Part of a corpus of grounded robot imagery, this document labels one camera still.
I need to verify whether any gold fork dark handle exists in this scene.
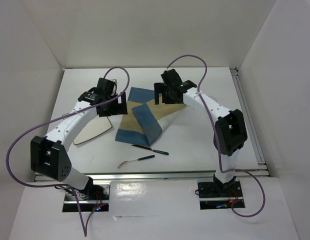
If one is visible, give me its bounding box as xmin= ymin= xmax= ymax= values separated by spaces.
xmin=117 ymin=155 xmax=155 ymax=169

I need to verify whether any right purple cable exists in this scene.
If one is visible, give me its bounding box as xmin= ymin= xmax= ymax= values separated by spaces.
xmin=166 ymin=54 xmax=267 ymax=218

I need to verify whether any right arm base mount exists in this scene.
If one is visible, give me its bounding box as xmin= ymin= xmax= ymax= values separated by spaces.
xmin=194 ymin=181 xmax=246 ymax=210

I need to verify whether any purple cable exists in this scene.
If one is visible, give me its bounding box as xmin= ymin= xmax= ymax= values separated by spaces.
xmin=166 ymin=54 xmax=267 ymax=218
xmin=5 ymin=66 xmax=131 ymax=238

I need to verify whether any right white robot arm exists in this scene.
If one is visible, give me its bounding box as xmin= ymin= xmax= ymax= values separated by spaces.
xmin=153 ymin=69 xmax=248 ymax=196

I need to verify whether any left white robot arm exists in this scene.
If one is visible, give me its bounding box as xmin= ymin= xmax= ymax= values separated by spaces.
xmin=30 ymin=78 xmax=128 ymax=200

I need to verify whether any white square plate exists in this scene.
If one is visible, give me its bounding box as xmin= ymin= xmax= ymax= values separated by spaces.
xmin=73 ymin=116 xmax=113 ymax=146

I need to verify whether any gold knife dark handle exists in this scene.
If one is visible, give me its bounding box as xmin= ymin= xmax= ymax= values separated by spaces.
xmin=131 ymin=144 xmax=169 ymax=156

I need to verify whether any blue tan cloth placemat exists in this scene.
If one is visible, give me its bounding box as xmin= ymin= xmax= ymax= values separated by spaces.
xmin=115 ymin=87 xmax=185 ymax=147

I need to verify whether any aluminium rail front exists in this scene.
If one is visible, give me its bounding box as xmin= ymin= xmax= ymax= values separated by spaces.
xmin=33 ymin=168 xmax=270 ymax=182

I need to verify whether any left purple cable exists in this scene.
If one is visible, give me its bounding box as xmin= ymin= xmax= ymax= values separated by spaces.
xmin=5 ymin=66 xmax=131 ymax=238

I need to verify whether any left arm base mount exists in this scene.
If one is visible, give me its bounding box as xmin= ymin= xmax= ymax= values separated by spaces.
xmin=62 ymin=181 xmax=112 ymax=213

